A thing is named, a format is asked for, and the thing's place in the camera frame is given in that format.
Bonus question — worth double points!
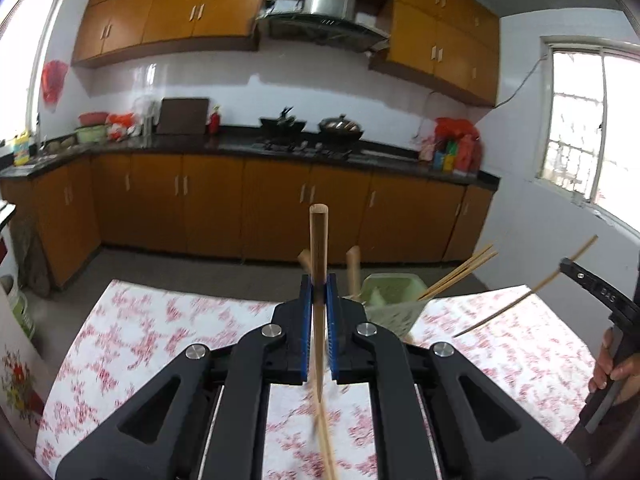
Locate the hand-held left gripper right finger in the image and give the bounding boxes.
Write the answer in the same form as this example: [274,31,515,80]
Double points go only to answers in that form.
[324,271,586,480]

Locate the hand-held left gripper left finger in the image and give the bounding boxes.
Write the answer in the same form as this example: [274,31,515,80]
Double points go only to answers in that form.
[55,272,316,480]

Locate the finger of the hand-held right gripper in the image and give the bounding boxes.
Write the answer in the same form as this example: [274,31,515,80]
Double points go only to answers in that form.
[559,257,601,297]

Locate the green perforated utensil holder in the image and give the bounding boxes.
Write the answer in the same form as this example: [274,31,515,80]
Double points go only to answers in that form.
[359,273,427,343]

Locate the person's right hand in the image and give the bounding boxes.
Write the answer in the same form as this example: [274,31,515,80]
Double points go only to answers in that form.
[589,330,640,393]

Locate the window with white bars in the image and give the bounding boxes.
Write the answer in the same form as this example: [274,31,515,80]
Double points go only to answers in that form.
[534,35,640,221]

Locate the floral tablecloth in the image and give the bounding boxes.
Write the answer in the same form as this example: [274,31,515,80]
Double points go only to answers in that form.
[35,280,601,480]

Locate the wooden lower kitchen cabinets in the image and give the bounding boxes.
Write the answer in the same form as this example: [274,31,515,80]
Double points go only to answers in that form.
[0,152,496,288]

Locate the wooden kitchen cabinets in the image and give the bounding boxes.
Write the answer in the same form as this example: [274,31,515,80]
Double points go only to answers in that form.
[0,152,496,288]
[71,0,501,108]

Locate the red sauce bottle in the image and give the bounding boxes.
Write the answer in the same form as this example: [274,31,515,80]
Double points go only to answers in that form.
[457,135,476,171]

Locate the green and yellow seasoning bottles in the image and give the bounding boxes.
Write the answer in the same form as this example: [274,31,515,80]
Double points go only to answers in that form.
[432,140,458,171]

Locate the gas stove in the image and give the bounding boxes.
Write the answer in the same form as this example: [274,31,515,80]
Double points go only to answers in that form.
[252,137,361,158]

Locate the wok with metal lid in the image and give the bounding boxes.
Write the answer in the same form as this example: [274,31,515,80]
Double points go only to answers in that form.
[318,114,366,142]

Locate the black kitchen countertop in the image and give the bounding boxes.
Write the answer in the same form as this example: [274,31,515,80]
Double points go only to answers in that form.
[0,125,501,193]

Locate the dark wooden cutting board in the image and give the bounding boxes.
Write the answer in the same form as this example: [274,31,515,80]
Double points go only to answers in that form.
[156,97,211,135]

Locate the clear plastic bag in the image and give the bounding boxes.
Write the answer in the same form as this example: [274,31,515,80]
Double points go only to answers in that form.
[132,97,158,126]

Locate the orange plastic bag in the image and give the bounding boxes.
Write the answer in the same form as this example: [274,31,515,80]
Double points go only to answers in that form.
[106,112,135,141]

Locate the dark cloth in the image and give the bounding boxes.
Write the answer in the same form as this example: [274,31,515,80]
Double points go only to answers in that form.
[10,220,51,296]

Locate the white bucket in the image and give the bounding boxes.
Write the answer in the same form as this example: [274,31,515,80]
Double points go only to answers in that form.
[0,275,36,341]

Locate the floral sticker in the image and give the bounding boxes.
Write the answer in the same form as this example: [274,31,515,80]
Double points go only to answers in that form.
[0,350,38,413]

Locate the metal faucet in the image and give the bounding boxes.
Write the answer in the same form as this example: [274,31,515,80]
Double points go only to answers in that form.
[34,112,48,156]

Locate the yellow detergent bottle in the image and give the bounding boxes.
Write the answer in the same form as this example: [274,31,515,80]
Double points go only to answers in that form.
[12,130,32,167]

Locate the hanging red plastic bag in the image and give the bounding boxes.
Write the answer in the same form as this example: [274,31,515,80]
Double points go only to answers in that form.
[41,60,69,111]

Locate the wooden upper kitchen cabinets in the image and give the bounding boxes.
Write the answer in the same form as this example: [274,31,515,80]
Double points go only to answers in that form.
[71,0,501,108]

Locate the wall cable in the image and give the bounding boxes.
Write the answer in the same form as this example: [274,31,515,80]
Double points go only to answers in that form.
[412,55,546,138]

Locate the black wok with handle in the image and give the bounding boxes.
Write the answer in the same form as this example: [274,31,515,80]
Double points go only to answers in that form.
[258,106,308,135]

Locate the window with plain frame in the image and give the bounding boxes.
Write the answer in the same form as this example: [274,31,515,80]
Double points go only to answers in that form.
[0,0,68,143]

